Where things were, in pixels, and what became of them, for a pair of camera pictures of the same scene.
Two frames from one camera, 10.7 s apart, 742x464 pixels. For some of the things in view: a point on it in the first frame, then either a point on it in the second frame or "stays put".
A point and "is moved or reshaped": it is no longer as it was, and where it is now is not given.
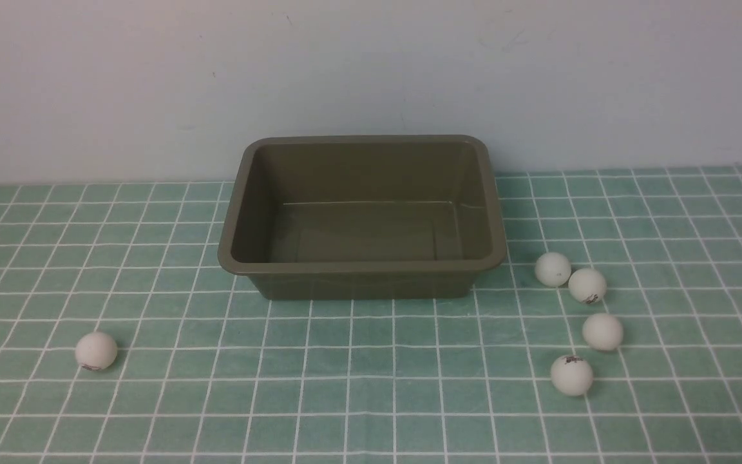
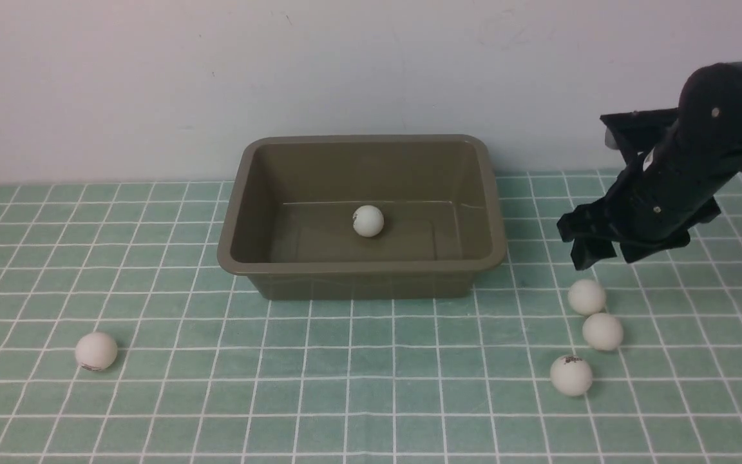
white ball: (96, 350) stays put
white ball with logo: (587, 285) is moved or reshaped
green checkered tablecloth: (692, 258) stays put
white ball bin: (552, 269) → (368, 220)
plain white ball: (603, 331) stays put
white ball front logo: (571, 375) stays put
